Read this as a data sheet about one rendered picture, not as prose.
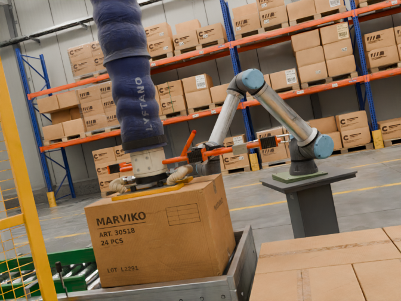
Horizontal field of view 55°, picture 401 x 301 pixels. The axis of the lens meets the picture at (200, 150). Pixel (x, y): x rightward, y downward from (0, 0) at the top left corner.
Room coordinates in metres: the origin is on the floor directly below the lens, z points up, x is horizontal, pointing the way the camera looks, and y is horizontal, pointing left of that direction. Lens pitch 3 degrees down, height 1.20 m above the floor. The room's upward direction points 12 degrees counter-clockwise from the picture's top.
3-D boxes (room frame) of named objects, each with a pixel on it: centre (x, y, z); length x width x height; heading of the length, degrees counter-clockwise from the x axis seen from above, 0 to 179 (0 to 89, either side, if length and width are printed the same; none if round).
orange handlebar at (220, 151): (1.99, 0.05, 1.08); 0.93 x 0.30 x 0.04; 77
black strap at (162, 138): (1.92, 0.26, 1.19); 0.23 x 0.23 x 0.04
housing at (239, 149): (1.81, -0.19, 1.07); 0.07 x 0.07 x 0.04; 77
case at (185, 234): (1.92, 0.26, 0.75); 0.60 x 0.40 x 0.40; 74
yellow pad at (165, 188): (1.82, 0.29, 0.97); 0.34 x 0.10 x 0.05; 77
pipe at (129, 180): (1.92, 0.27, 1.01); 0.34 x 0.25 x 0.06; 77
